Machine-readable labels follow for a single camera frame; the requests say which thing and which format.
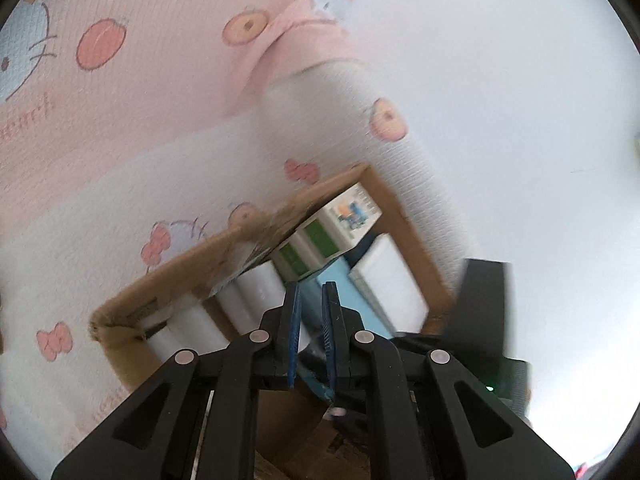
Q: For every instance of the white tissue pack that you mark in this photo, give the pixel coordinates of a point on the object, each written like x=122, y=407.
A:
x=390, y=280

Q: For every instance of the white box with green panel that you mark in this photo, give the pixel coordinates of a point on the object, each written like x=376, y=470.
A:
x=295, y=260

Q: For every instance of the light blue box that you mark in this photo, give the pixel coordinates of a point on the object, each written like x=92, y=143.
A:
x=345, y=290

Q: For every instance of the white box with panda print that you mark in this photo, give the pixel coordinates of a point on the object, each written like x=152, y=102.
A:
x=350, y=215

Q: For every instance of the pink and white printed blanket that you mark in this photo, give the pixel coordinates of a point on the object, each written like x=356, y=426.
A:
x=150, y=110

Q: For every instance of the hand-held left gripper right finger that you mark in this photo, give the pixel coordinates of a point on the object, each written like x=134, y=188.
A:
x=327, y=330

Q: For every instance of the dark blue cloth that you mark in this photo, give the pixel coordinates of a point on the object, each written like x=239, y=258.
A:
x=356, y=259

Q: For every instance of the white paper roll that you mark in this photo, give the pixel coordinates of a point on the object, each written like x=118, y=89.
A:
x=160, y=342
x=235, y=310
x=262, y=285
x=200, y=330

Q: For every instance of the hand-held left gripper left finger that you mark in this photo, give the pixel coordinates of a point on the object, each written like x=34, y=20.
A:
x=295, y=330

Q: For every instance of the light blue wrapper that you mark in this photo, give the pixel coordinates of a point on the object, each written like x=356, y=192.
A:
x=317, y=385

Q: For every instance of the brown cardboard box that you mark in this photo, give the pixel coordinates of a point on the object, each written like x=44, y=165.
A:
x=120, y=355

